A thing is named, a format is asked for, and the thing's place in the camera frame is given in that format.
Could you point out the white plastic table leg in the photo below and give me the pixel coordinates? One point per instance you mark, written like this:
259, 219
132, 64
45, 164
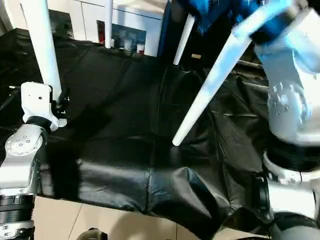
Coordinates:
184, 40
42, 50
108, 22
215, 80

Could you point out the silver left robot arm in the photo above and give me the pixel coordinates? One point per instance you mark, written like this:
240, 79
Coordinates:
22, 145

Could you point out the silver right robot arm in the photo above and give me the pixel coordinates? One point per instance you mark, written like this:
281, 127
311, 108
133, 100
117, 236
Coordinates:
287, 105

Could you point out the black low bench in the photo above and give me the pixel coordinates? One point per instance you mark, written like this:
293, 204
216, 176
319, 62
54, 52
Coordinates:
252, 64

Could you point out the black plastic mat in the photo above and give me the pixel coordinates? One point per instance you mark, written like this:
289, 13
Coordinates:
125, 100

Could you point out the small red bottle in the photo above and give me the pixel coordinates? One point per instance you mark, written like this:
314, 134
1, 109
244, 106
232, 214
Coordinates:
100, 29

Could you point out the small gold label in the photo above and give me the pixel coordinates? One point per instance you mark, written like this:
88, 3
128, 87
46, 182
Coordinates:
196, 56

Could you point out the white glass-door cabinet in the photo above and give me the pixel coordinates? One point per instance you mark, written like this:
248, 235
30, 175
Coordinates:
85, 15

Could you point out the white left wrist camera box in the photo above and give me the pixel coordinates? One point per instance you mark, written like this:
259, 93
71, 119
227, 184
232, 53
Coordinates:
35, 100

